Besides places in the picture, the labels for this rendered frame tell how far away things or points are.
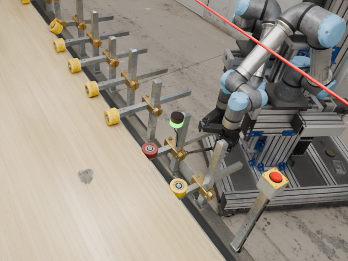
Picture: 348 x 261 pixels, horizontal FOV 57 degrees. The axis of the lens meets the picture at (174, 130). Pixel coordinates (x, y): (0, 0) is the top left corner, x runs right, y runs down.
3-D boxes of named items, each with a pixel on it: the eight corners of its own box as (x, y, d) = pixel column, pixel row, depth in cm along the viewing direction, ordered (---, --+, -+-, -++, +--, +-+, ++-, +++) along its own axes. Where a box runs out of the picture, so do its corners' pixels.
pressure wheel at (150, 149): (150, 154, 166) (153, 139, 158) (158, 165, 162) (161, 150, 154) (137, 160, 162) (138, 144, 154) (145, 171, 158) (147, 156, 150)
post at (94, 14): (98, 73, 231) (96, 8, 198) (100, 75, 230) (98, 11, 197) (93, 74, 230) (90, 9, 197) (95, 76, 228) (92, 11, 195)
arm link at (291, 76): (291, 71, 180) (301, 50, 171) (310, 84, 173) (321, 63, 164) (277, 76, 174) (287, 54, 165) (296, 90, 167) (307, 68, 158)
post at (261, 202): (235, 240, 148) (268, 182, 117) (242, 249, 145) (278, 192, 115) (228, 245, 146) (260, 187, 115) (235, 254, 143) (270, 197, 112)
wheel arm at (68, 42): (127, 33, 228) (127, 28, 226) (129, 35, 226) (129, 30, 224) (57, 45, 204) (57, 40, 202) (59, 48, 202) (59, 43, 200)
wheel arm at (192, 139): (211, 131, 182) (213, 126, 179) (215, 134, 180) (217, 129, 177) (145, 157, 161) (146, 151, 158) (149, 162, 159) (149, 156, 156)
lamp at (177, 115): (173, 142, 161) (179, 110, 146) (179, 149, 158) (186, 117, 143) (163, 146, 158) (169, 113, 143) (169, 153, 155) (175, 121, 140)
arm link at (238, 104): (255, 98, 125) (240, 104, 121) (247, 119, 133) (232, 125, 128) (242, 87, 129) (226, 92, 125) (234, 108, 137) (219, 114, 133)
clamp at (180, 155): (171, 142, 171) (172, 135, 168) (185, 159, 164) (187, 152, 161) (162, 145, 169) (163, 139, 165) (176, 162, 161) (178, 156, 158)
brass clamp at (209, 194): (199, 177, 160) (200, 171, 156) (215, 198, 153) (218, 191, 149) (189, 182, 157) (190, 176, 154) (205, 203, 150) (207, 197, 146)
